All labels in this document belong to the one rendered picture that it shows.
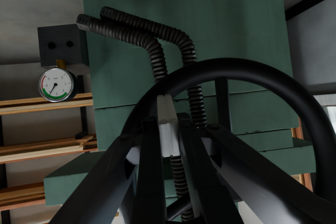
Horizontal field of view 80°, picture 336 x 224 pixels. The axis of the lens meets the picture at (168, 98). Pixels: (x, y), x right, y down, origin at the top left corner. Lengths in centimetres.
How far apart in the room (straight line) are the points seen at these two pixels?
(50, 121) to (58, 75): 263
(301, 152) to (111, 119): 41
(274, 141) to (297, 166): 7
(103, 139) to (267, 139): 35
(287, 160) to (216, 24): 33
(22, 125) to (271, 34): 299
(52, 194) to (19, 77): 276
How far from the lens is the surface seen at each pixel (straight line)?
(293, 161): 53
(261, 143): 49
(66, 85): 41
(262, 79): 28
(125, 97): 44
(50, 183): 51
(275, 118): 50
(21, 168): 324
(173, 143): 16
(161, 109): 17
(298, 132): 200
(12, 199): 284
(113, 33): 35
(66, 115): 298
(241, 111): 47
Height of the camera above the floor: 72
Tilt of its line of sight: 2 degrees down
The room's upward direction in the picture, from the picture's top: 174 degrees clockwise
